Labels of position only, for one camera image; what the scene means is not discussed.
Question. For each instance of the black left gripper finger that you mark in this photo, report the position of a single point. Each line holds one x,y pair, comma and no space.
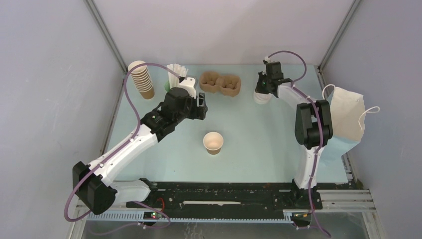
201,112
201,102

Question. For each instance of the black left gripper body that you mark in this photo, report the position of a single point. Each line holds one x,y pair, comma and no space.
190,112

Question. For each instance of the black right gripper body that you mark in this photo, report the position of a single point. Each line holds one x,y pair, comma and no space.
263,86

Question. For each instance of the brown paper coffee cup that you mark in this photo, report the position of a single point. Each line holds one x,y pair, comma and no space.
213,142

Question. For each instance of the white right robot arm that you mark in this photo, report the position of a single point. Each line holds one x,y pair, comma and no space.
313,124

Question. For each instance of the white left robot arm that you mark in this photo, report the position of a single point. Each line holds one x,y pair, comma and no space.
94,183

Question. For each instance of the stack of white lids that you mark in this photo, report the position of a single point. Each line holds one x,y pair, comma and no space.
261,98

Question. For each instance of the green straw holder jar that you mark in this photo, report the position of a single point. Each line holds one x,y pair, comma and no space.
168,86

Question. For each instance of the brown cardboard cup carrier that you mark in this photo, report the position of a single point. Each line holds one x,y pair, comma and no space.
213,82

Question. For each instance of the bundle of white wrapped straws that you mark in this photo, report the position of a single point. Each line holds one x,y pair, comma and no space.
177,71

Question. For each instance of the stack of brown paper cups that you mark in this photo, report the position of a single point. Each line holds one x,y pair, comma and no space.
141,79

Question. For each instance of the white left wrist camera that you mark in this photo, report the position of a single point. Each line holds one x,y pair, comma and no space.
189,84

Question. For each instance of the white paper bag with handles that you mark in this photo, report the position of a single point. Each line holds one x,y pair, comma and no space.
348,113

